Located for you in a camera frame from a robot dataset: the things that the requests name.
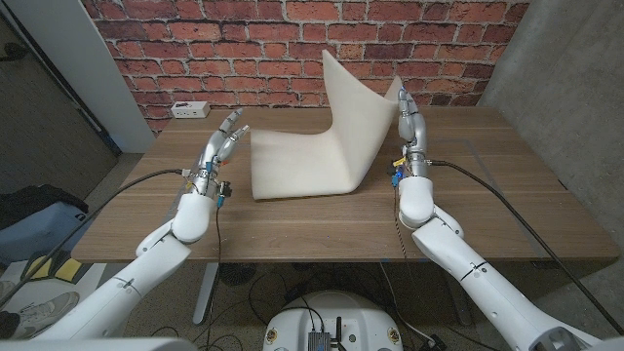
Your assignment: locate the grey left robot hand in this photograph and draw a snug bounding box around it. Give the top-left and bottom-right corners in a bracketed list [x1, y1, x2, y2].
[187, 107, 251, 199]

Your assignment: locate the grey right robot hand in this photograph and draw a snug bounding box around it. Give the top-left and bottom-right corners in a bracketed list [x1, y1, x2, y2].
[395, 86, 430, 179]

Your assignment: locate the cream memory foam sheet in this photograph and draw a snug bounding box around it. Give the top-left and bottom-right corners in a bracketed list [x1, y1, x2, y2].
[249, 49, 404, 202]

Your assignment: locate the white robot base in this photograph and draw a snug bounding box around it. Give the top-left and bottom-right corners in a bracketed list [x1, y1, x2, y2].
[261, 291, 405, 351]

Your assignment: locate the white power strip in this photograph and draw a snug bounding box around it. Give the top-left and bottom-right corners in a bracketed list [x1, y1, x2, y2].
[170, 100, 212, 120]

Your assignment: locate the red brick printed backdrop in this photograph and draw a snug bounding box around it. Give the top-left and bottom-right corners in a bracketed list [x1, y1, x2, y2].
[80, 0, 530, 136]

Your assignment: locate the black round floor fan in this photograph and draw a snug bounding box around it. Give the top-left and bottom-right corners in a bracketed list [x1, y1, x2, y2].
[218, 262, 258, 288]

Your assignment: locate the white table leg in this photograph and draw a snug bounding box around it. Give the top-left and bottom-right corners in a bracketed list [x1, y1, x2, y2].
[192, 262, 220, 326]

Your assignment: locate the white floor mat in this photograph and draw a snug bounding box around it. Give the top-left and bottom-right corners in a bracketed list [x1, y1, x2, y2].
[0, 260, 108, 340]

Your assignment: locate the yellow and black foot pedal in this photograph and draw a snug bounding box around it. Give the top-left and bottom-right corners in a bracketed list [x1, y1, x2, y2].
[19, 249, 84, 284]

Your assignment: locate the black cloth bag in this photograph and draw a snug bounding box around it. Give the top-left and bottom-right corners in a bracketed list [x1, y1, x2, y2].
[0, 183, 90, 230]

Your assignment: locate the grey electronics box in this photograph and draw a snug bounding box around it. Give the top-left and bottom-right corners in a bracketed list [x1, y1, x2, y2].
[306, 331, 333, 351]

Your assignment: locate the white robot torso edge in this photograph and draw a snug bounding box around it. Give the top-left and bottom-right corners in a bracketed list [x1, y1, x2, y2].
[0, 336, 199, 351]

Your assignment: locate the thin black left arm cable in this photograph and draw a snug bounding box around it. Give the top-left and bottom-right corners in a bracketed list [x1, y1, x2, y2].
[204, 197, 223, 351]

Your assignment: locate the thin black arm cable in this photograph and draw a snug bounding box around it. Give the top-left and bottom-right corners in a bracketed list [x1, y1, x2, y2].
[204, 197, 223, 351]
[392, 184, 488, 351]

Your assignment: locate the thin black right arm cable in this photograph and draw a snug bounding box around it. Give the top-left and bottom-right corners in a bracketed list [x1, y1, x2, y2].
[392, 184, 488, 351]

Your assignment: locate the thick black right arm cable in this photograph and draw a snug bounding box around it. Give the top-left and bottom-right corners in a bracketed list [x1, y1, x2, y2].
[427, 159, 624, 336]

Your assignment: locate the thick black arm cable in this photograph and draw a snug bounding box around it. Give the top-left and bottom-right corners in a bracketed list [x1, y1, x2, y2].
[427, 159, 624, 336]
[0, 168, 191, 311]

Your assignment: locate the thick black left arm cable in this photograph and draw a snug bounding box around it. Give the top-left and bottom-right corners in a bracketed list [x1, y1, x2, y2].
[0, 168, 191, 311]

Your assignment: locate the white door frame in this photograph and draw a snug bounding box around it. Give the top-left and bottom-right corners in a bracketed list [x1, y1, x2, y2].
[4, 0, 157, 155]

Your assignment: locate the white floor cable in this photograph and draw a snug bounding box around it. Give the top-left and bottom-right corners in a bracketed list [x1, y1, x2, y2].
[378, 262, 435, 345]

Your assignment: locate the black door handle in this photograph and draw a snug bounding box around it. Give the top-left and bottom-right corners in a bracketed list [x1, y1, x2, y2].
[0, 42, 29, 63]

